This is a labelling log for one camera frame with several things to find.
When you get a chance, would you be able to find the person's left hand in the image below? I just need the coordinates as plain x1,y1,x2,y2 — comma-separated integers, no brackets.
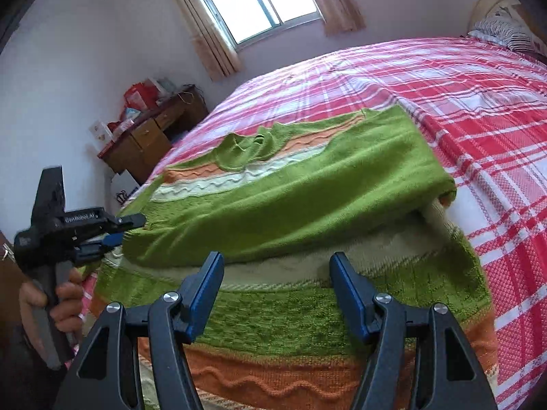
18,269,83,352

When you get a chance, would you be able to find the green striped knit sweater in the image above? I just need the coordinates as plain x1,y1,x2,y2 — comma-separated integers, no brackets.
91,106,498,409

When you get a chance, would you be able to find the brown wooden desk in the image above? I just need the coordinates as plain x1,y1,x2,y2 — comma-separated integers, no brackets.
98,84,209,185

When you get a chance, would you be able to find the striped pillow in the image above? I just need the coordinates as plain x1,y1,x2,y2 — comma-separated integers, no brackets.
468,9,542,53

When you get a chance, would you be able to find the red box on desk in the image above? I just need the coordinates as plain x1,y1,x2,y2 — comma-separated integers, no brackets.
123,79,159,111

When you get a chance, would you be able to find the white box on desk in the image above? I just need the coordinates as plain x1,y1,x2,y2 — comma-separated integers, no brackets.
89,121,112,144

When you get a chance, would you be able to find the left beige curtain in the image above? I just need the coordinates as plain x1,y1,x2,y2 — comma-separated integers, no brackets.
174,0,242,82

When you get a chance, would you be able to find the red plaid bed sheet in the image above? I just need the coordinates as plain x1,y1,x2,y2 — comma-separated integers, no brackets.
80,37,547,410

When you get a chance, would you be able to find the white paper bag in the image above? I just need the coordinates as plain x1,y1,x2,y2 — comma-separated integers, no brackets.
109,170,139,205

